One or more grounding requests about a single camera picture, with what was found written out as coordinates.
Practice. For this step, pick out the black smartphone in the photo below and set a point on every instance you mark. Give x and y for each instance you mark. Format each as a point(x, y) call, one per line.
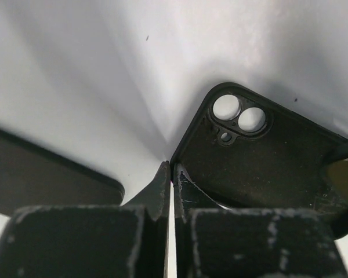
point(31, 175)

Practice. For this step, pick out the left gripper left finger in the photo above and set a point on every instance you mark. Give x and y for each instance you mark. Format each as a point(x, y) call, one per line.
point(91, 240)

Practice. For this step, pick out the black phone case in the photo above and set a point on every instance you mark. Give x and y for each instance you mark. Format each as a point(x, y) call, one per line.
point(280, 165)

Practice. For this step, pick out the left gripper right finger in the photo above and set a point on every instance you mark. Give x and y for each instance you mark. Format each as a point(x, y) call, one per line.
point(254, 242)

